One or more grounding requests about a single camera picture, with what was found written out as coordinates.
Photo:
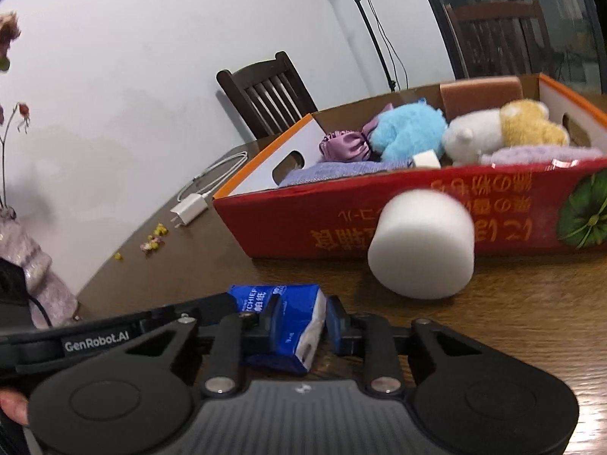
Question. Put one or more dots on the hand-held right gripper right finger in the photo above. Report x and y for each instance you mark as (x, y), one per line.
(337, 328)

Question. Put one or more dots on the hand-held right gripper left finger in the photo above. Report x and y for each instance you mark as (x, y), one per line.
(265, 329)

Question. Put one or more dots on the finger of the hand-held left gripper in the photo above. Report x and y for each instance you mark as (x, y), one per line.
(204, 307)

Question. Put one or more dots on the blue tissue pack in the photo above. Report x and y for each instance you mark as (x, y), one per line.
(303, 323)

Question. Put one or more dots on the red cardboard box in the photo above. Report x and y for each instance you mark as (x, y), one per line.
(294, 228)

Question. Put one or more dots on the white foam cylinder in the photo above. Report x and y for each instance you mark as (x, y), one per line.
(422, 246)

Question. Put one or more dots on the purple satin pouch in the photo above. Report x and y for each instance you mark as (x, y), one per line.
(346, 148)

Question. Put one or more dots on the small white sponge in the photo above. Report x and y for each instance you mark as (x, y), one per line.
(426, 159)

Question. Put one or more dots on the light blue plush toy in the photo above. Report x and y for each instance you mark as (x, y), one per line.
(408, 132)

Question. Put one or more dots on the person's left hand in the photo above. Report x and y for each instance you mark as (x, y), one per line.
(13, 406)

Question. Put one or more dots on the pink fuzzy cloth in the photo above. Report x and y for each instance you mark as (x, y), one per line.
(42, 270)

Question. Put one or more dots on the black device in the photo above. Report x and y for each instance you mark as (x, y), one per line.
(12, 289)

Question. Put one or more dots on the white charger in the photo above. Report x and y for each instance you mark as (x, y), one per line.
(189, 211)

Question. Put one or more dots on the blue-purple folded towel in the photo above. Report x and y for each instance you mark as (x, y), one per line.
(332, 171)

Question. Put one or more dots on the dark wooden slatted chair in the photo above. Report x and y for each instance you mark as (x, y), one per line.
(265, 95)

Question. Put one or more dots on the white and yellow plush toy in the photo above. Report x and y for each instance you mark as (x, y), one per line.
(474, 141)

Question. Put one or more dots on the studio light on stand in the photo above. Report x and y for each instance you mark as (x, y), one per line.
(374, 33)

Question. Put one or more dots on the dried flower branch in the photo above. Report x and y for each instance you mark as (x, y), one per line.
(8, 33)

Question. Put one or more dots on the brown wooden chair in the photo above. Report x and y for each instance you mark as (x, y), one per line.
(498, 33)

